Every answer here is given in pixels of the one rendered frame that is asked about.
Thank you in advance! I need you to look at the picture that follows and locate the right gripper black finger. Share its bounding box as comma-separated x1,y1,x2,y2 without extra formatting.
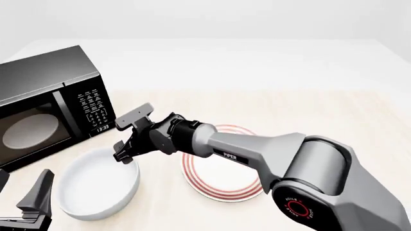
114,152,135,166
112,141,127,155

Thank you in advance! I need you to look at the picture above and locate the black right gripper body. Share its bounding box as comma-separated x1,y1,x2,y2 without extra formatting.
123,119,159,158

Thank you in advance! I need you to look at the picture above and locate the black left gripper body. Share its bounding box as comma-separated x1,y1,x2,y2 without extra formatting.
0,209,53,231

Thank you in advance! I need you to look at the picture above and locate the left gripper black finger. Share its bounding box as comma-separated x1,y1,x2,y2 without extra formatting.
16,168,56,218
0,168,11,194

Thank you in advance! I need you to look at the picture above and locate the white bowl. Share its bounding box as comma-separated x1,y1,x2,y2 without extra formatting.
56,146,142,216

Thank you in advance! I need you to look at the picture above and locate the white plate with red rings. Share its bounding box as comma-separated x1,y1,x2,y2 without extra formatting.
181,124,261,203

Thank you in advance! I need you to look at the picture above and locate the white round microwave turntable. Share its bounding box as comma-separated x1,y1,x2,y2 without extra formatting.
2,113,60,150

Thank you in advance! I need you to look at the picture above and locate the black microwave oven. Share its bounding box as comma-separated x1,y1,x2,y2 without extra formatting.
0,44,118,173

